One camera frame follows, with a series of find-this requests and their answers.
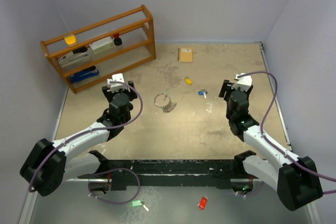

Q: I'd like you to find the blue tagged key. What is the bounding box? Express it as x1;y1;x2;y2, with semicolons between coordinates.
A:
198;89;208;99

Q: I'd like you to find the silver metal keyring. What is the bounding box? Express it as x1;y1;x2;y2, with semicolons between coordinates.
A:
154;93;177;113

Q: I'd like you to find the yellow tagged key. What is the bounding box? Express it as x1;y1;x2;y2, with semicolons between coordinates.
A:
184;77;193;86

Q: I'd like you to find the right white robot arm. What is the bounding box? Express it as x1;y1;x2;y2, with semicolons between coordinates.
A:
219;76;323;211

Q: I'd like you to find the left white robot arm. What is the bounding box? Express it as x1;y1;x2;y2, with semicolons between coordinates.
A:
19;78;142;196

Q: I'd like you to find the blue stapler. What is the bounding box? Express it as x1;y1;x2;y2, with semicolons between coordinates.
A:
70;66;99;83

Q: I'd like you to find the orange wooden shelf rack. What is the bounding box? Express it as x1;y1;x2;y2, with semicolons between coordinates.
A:
40;5;156;93

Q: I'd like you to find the black white stapler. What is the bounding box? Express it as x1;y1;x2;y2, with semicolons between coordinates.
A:
58;47;93;68

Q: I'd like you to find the white cardboard box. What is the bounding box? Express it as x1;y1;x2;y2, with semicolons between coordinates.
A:
89;37;114;54

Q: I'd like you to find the red black bottle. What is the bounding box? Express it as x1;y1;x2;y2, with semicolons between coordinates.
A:
113;33;122;46

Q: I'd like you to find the brown spiral notebook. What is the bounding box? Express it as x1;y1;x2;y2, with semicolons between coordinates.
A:
178;48;193;63

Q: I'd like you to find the yellow lidded container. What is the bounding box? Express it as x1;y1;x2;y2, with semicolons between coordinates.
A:
64;34;77;47

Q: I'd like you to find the green tagged key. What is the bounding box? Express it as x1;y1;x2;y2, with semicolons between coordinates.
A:
130;200;149;212

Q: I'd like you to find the red tagged key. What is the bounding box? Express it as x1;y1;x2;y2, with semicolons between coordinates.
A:
197;196;208;210

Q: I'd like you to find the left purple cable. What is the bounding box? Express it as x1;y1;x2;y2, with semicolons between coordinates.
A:
28;81;144;193

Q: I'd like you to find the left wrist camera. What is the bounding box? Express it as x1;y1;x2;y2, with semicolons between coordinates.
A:
107;73;124;86

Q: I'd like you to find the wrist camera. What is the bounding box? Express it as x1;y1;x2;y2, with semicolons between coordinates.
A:
107;73;124;86
232;73;253;92

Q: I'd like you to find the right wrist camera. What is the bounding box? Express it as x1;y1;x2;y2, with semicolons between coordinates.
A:
232;73;253;92

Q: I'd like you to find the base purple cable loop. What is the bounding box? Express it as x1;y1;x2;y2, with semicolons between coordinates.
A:
87;165;141;205

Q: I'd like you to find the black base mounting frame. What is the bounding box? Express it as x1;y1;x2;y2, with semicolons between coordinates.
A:
80;151;258;194

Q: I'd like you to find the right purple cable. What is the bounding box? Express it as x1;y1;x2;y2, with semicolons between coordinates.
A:
236;71;336;196

